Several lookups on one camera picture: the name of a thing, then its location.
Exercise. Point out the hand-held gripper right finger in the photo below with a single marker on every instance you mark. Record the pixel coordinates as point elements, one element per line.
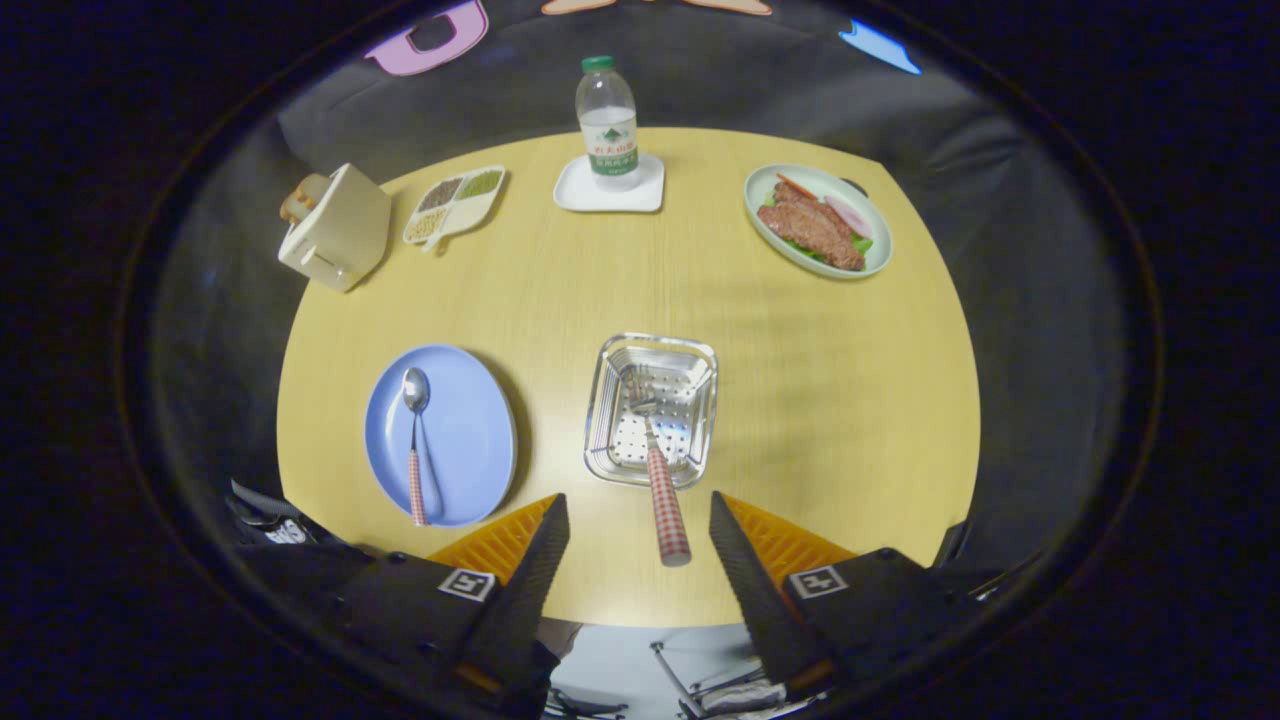
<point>750,590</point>

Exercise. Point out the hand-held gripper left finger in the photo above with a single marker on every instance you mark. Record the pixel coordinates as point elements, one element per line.
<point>530,590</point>

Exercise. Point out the blue plate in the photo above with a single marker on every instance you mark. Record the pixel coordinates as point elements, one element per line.
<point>470,440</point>

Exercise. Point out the square steel drain basket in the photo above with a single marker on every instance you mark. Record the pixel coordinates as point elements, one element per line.
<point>680,380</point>

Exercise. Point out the pale green plate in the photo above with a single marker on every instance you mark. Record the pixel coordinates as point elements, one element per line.
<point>765,235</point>

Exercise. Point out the meat slices with vegetables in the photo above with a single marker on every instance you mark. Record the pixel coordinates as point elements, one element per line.
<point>815,228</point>

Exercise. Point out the white divided grain dish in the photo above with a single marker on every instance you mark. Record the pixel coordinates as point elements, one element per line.
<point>455,205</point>

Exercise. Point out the white square coaster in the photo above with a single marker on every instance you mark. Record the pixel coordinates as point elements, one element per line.
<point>580,195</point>

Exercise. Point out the cream toaster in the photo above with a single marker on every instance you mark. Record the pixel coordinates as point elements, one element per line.
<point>345,230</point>

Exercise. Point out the toasted bread slices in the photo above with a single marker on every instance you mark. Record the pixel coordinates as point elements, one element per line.
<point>298,203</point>

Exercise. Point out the clear water bottle green cap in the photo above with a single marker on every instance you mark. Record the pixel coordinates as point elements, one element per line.
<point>608,125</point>

